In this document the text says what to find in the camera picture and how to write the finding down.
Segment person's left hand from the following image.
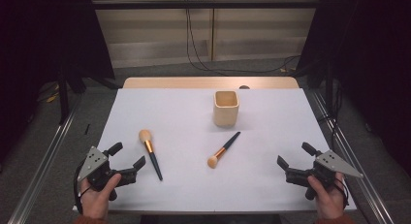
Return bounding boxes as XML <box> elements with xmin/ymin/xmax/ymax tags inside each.
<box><xmin>79</xmin><ymin>174</ymin><xmax>122</xmax><ymax>220</ymax></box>

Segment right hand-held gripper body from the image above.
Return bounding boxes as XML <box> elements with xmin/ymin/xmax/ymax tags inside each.
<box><xmin>285</xmin><ymin>149</ymin><xmax>364</xmax><ymax>201</ymax></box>

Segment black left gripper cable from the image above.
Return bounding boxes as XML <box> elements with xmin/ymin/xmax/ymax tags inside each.
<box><xmin>73</xmin><ymin>161</ymin><xmax>91</xmax><ymax>215</ymax></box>

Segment black horizontal bar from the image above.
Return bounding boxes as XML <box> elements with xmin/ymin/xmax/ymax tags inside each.
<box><xmin>91</xmin><ymin>0</ymin><xmax>322</xmax><ymax>11</ymax></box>

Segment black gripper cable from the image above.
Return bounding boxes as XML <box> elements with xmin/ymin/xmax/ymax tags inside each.
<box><xmin>73</xmin><ymin>161</ymin><xmax>91</xmax><ymax>215</ymax></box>
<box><xmin>333</xmin><ymin>176</ymin><xmax>351</xmax><ymax>209</ymax></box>

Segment dark curtain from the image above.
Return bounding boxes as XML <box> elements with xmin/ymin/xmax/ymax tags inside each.
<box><xmin>0</xmin><ymin>0</ymin><xmax>116</xmax><ymax>165</ymax></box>
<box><xmin>295</xmin><ymin>0</ymin><xmax>411</xmax><ymax>178</ymax></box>

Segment metal floor rail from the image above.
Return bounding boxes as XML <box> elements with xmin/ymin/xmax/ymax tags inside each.
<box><xmin>7</xmin><ymin>97</ymin><xmax>82</xmax><ymax>224</ymax></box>
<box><xmin>310</xmin><ymin>90</ymin><xmax>395</xmax><ymax>224</ymax></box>

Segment black wall cable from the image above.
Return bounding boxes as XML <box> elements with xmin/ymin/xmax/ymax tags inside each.
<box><xmin>185</xmin><ymin>0</ymin><xmax>214</xmax><ymax>73</ymax></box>
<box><xmin>187</xmin><ymin>7</ymin><xmax>302</xmax><ymax>75</ymax></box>

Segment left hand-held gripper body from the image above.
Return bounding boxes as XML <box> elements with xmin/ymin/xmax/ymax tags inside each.
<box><xmin>77</xmin><ymin>145</ymin><xmax>138</xmax><ymax>202</ymax></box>

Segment black stand leg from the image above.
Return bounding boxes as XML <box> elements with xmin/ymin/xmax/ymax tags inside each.
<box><xmin>324</xmin><ymin>60</ymin><xmax>335</xmax><ymax>116</ymax></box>
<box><xmin>57</xmin><ymin>63</ymin><xmax>71</xmax><ymax>125</ymax></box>

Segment large round makeup brush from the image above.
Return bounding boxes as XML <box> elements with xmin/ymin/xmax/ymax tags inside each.
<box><xmin>138</xmin><ymin>129</ymin><xmax>164</xmax><ymax>182</ymax></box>

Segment yellow floor tape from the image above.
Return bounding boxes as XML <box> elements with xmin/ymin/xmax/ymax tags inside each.
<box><xmin>46</xmin><ymin>83</ymin><xmax>61</xmax><ymax>104</ymax></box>

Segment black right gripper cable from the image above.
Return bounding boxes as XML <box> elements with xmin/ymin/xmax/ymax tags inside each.
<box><xmin>333</xmin><ymin>176</ymin><xmax>351</xmax><ymax>209</ymax></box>

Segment beige square cup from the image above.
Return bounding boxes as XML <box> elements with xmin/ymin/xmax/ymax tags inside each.
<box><xmin>212</xmin><ymin>90</ymin><xmax>240</xmax><ymax>128</ymax></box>

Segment small makeup brush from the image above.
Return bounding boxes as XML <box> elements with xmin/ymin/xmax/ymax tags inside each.
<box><xmin>206</xmin><ymin>131</ymin><xmax>241</xmax><ymax>170</ymax></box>

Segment person's right hand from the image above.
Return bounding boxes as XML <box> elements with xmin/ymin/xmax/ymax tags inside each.
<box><xmin>306</xmin><ymin>172</ymin><xmax>347</xmax><ymax>220</ymax></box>

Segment white table mat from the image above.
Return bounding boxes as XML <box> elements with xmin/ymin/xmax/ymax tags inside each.
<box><xmin>72</xmin><ymin>87</ymin><xmax>357</xmax><ymax>215</ymax></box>

